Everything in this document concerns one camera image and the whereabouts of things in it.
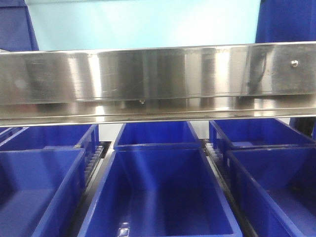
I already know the light blue plastic bin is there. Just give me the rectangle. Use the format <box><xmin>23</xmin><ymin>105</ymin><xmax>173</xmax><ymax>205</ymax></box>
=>
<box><xmin>26</xmin><ymin>0</ymin><xmax>260</xmax><ymax>50</ymax></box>

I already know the blue bin rear centre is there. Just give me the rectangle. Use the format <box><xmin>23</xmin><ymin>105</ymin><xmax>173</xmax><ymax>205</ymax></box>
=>
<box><xmin>114</xmin><ymin>121</ymin><xmax>200</xmax><ymax>151</ymax></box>

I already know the right white roller track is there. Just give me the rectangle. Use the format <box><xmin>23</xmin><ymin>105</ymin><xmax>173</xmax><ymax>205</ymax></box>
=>
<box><xmin>204</xmin><ymin>143</ymin><xmax>225</xmax><ymax>173</ymax></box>

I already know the white roller track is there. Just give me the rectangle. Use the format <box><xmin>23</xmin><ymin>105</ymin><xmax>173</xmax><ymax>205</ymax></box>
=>
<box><xmin>84</xmin><ymin>145</ymin><xmax>108</xmax><ymax>183</ymax></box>
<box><xmin>204</xmin><ymin>143</ymin><xmax>225</xmax><ymax>173</ymax></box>

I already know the left white roller track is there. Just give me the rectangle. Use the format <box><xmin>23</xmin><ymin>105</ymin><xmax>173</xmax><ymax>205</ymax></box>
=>
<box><xmin>84</xmin><ymin>145</ymin><xmax>108</xmax><ymax>183</ymax></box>

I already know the blue bin front centre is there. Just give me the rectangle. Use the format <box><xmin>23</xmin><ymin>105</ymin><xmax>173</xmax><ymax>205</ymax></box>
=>
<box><xmin>78</xmin><ymin>148</ymin><xmax>242</xmax><ymax>237</ymax></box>

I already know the blue bin rear left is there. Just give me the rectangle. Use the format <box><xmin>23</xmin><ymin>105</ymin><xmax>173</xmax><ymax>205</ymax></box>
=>
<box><xmin>0</xmin><ymin>124</ymin><xmax>99</xmax><ymax>160</ymax></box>

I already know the blue bin rear right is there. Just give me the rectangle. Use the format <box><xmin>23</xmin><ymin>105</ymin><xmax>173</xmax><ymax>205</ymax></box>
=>
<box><xmin>209</xmin><ymin>118</ymin><xmax>316</xmax><ymax>166</ymax></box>

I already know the blue bin front left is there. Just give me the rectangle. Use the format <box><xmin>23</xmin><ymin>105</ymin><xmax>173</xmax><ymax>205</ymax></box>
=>
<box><xmin>0</xmin><ymin>149</ymin><xmax>85</xmax><ymax>237</ymax></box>

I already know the blue bin front right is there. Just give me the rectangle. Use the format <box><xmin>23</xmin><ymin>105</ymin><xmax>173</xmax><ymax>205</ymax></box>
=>
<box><xmin>226</xmin><ymin>147</ymin><xmax>316</xmax><ymax>237</ymax></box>

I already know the blue bin top right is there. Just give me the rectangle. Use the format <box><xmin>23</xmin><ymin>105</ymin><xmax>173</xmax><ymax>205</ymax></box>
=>
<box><xmin>255</xmin><ymin>0</ymin><xmax>316</xmax><ymax>43</ymax></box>

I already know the blue bin top left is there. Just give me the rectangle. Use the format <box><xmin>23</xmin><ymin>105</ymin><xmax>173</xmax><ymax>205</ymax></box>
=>
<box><xmin>0</xmin><ymin>0</ymin><xmax>39</xmax><ymax>51</ymax></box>

